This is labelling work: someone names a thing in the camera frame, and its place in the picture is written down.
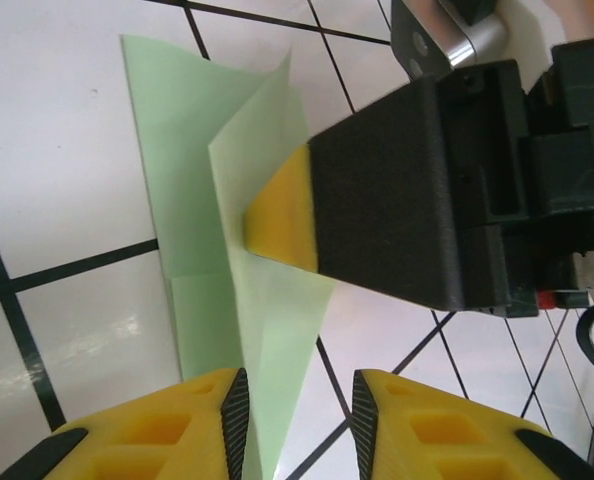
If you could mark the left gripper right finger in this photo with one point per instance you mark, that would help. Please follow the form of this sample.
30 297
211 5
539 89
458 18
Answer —
452 440

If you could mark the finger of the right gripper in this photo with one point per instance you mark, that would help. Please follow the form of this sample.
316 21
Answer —
377 200

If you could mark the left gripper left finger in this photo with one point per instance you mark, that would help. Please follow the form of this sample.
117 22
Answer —
152 440

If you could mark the light green paper sheet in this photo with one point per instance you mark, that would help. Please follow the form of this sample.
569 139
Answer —
187 150

